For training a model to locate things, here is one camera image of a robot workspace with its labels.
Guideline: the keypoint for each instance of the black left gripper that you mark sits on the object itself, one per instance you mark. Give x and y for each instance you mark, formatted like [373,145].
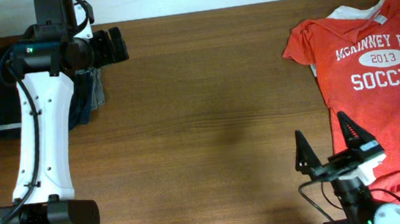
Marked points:
[106,47]

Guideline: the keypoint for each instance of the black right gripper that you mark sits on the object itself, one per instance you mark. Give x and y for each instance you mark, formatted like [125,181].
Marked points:
[337,163]

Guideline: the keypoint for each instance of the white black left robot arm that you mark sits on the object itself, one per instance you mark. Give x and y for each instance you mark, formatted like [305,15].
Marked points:
[60,43]

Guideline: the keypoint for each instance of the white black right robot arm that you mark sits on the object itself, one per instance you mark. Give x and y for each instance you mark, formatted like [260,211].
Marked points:
[357,202]

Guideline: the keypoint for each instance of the folded grey garment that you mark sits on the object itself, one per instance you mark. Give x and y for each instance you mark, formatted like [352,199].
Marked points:
[98,96]

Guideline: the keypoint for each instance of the folded navy blue garment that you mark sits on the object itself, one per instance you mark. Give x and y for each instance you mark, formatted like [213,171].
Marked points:
[81,101]

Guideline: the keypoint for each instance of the red soccer t-shirt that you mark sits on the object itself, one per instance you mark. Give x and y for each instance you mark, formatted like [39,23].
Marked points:
[378,91]

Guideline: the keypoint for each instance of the white garment under red shirt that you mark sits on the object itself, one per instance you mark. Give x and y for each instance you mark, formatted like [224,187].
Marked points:
[356,12]

